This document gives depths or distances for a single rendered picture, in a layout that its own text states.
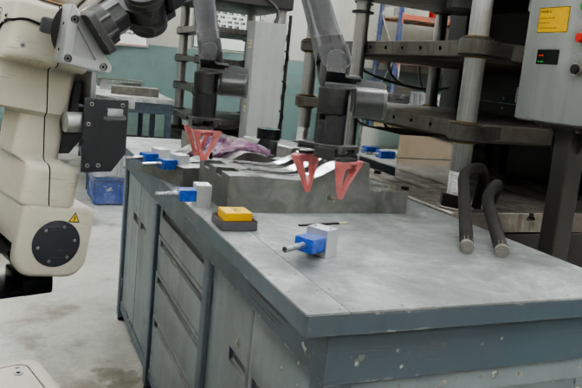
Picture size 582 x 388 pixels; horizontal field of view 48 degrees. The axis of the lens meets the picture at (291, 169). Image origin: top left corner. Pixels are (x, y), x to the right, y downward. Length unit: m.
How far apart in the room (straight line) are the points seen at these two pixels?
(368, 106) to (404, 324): 0.40
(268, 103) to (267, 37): 0.59
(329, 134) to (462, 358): 0.45
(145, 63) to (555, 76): 7.34
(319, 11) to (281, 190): 0.47
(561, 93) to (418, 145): 0.69
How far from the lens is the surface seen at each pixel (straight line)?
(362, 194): 1.68
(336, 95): 1.19
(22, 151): 1.49
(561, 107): 1.88
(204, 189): 1.57
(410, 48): 2.36
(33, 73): 1.46
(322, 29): 1.30
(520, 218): 2.11
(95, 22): 1.30
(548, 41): 1.94
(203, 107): 1.54
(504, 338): 1.22
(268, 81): 6.02
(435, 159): 2.45
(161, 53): 8.86
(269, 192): 1.57
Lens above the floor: 1.14
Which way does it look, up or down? 9 degrees down
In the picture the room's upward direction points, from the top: 6 degrees clockwise
